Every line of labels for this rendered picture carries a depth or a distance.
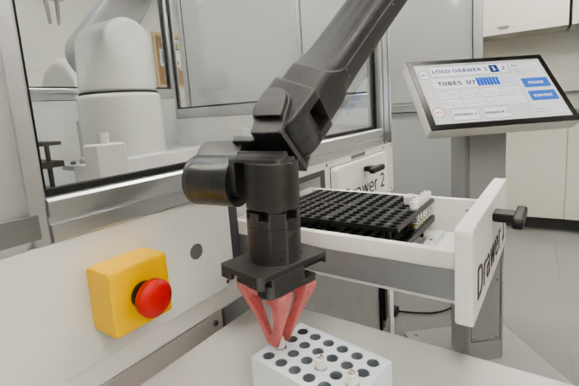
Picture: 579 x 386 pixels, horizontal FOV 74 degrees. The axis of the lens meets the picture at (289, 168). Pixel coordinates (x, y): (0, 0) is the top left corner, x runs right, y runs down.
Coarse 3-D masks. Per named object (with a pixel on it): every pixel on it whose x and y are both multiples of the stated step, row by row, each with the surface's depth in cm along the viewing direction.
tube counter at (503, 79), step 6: (468, 78) 137; (474, 78) 137; (480, 78) 137; (486, 78) 137; (492, 78) 137; (498, 78) 137; (504, 78) 137; (510, 78) 137; (468, 84) 135; (474, 84) 135; (480, 84) 135; (486, 84) 136; (492, 84) 136; (498, 84) 136
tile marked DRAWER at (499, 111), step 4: (484, 108) 130; (488, 108) 130; (492, 108) 130; (496, 108) 130; (500, 108) 130; (504, 108) 130; (508, 108) 130; (484, 112) 129; (488, 112) 129; (492, 112) 129; (496, 112) 129; (500, 112) 129; (504, 112) 129; (508, 112) 129; (488, 116) 128; (492, 116) 128; (496, 116) 128; (500, 116) 128; (504, 116) 128; (508, 116) 128; (512, 116) 128
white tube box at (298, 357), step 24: (312, 336) 46; (264, 360) 41; (288, 360) 41; (312, 360) 41; (336, 360) 42; (360, 360) 40; (384, 360) 40; (264, 384) 41; (288, 384) 38; (312, 384) 37; (336, 384) 37; (360, 384) 37; (384, 384) 39
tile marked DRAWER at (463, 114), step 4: (472, 108) 130; (476, 108) 130; (452, 112) 128; (456, 112) 129; (460, 112) 129; (464, 112) 129; (468, 112) 129; (472, 112) 129; (476, 112) 129; (452, 116) 128; (456, 116) 128; (460, 116) 128; (464, 116) 128; (468, 116) 128; (472, 116) 128; (476, 116) 128; (480, 116) 128; (456, 120) 127; (460, 120) 127; (464, 120) 127
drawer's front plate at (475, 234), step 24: (504, 192) 60; (480, 216) 43; (456, 240) 40; (480, 240) 43; (504, 240) 62; (456, 264) 40; (480, 264) 43; (456, 288) 41; (480, 288) 44; (456, 312) 41
